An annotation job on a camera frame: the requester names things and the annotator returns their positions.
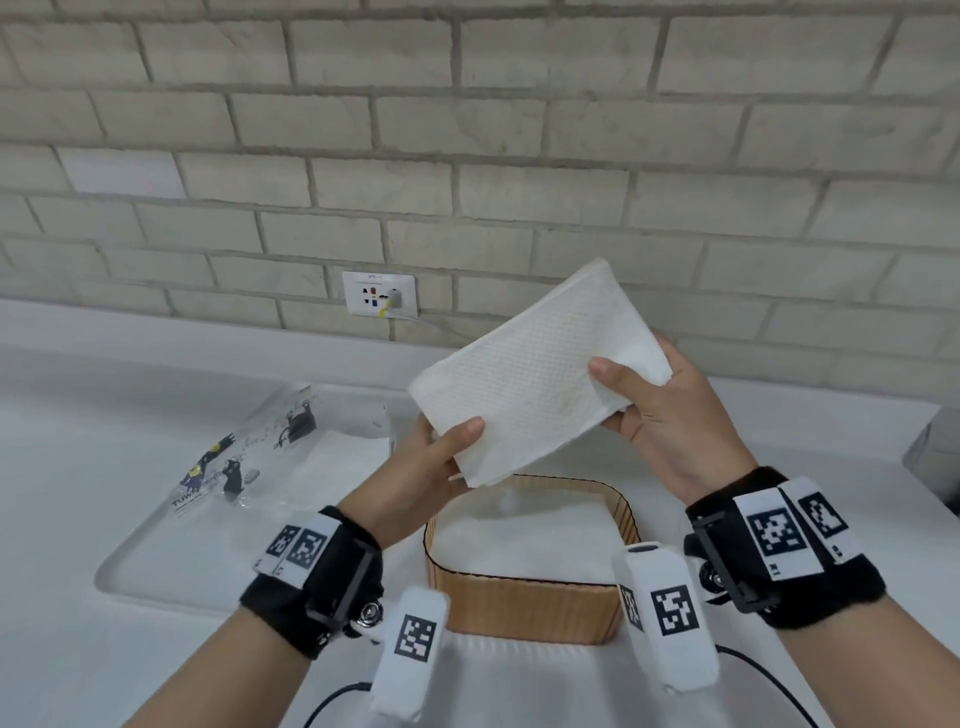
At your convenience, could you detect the person's left hand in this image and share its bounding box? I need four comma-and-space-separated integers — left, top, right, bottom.
351, 414, 486, 556

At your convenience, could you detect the person's right hand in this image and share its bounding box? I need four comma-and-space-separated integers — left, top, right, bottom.
588, 332, 759, 506

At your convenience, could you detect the white paper napkin stack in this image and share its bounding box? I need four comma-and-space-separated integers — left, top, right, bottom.
407, 257, 674, 489

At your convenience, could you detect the person's left forearm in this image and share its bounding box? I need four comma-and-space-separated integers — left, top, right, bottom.
129, 600, 316, 728

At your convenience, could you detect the person's right forearm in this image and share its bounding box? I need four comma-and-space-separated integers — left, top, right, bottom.
772, 592, 960, 728

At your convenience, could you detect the white napkins pile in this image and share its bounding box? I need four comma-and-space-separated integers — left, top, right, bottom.
435, 480, 625, 587

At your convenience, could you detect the brown corrugated napkin basket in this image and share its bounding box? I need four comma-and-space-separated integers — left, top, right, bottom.
422, 473, 643, 647

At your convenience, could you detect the black left wristband with markers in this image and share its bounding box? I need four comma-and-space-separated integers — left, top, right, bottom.
239, 505, 386, 662

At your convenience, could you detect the black wristband with markers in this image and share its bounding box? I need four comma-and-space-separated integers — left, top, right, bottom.
239, 505, 386, 662
683, 465, 888, 630

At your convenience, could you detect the black right wristband with markers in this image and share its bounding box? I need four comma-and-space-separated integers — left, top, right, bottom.
683, 465, 888, 630

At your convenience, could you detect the white plug with cable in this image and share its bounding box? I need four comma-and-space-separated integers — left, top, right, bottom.
377, 287, 472, 345

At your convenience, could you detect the white wall socket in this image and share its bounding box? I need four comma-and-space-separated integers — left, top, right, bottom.
341, 270, 420, 321

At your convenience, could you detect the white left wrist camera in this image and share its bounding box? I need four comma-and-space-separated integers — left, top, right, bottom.
368, 586, 452, 724

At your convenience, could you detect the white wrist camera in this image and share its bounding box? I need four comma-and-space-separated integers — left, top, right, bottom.
368, 586, 452, 724
610, 540, 722, 696

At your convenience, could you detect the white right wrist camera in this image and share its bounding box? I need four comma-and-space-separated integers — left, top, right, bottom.
610, 540, 722, 696

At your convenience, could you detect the black left camera cable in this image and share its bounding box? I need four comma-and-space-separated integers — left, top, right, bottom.
301, 680, 375, 728

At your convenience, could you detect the black camera cable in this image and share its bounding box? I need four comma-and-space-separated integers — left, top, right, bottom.
301, 680, 375, 728
712, 642, 824, 728

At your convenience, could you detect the black right camera cable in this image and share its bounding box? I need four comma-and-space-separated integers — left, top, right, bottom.
712, 642, 824, 728

